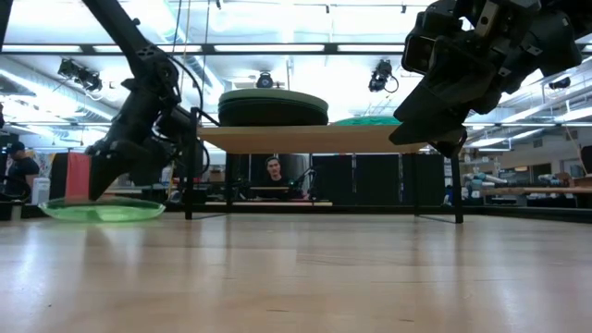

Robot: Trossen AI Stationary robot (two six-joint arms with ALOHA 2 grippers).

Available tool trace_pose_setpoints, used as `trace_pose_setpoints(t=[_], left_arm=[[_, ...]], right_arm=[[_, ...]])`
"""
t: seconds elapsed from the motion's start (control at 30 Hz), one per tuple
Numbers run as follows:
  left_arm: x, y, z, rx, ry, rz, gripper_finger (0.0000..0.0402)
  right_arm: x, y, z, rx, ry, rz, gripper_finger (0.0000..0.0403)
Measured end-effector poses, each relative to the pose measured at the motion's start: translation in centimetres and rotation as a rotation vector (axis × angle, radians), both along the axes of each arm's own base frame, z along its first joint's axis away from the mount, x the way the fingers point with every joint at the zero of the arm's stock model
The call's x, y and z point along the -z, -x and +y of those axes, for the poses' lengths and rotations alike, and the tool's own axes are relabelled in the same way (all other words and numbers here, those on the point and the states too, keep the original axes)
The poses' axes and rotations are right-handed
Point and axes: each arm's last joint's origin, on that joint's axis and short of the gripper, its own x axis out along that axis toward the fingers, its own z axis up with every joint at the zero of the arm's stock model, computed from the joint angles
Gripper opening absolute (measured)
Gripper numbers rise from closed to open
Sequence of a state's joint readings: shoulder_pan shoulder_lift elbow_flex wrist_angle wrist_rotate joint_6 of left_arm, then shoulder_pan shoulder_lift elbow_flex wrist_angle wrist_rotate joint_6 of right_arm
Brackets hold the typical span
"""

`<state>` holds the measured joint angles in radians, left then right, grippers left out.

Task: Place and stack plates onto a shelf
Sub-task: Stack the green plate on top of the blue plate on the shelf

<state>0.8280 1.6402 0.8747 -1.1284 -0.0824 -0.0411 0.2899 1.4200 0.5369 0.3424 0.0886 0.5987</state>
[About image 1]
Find red panel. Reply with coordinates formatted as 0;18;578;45
65;152;93;201

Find person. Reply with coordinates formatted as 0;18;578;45
1;141;41;203
253;155;307;201

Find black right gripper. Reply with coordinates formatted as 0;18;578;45
388;0;551;159

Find black round plate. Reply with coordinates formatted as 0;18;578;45
218;109;328;121
217;102;329;115
220;116;327;128

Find wooden shelf black metal frame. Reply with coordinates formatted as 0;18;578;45
183;106;465;225

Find white container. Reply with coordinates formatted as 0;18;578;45
31;177;52;206

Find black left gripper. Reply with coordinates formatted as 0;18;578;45
84;80;179;203

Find mint green round plate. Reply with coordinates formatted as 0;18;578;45
217;88;329;106

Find teal transparent plate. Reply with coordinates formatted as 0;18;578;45
331;115;402;125
335;121;401;128

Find wooden desk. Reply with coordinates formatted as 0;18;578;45
203;186;334;207

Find green transparent plate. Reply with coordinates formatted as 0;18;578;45
38;196;167;224

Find black partition panels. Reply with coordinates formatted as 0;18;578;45
314;154;446;207

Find black-framed wooden workbench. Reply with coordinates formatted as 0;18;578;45
480;184;592;208

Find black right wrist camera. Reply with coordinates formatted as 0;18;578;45
401;34;437;76

